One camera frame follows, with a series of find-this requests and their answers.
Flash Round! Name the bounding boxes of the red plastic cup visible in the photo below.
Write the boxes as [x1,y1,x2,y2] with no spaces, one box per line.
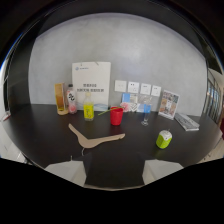
[110,106,124,127]

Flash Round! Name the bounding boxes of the green white adapter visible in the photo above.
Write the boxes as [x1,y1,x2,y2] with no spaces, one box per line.
[155,129,174,150]

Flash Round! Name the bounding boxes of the wooden clothes hanger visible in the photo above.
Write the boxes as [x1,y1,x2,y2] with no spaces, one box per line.
[68,123,127,149]

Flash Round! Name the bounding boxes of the colourful picture brochure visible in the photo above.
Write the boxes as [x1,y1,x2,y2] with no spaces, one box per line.
[157,89,181,121]

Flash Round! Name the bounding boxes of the pink snack packet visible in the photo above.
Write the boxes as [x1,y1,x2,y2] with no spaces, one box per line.
[119,101,132,113]

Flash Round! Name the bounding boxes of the pink label drink bottle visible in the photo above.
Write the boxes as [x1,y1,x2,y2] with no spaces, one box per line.
[66,83,78,115]

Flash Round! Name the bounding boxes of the white paper bag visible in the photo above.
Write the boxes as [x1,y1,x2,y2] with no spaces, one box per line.
[71,61,112,107]

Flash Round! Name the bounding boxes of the yellow drink bottle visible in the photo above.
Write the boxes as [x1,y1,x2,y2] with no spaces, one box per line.
[83,91,95,122]

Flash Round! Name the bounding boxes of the white wall socket plate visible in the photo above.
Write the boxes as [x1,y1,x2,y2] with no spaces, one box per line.
[114,79,128,93]
[127,81,141,95]
[150,85,162,98]
[139,82,152,96]

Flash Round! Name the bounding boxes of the blue white packet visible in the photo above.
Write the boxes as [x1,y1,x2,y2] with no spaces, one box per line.
[121,92,139,107]

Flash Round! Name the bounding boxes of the round tape roll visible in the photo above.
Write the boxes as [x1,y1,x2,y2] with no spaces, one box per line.
[56,107,70,116]

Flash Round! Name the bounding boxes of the gold tall box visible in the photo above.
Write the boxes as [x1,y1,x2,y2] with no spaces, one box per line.
[54,82,67,112]

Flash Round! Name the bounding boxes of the green straw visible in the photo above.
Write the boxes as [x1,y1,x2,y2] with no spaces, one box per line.
[97,107,118,117]

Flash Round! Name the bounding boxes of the clear stemmed glass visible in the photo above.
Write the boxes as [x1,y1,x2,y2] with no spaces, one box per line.
[140,96,153,127]

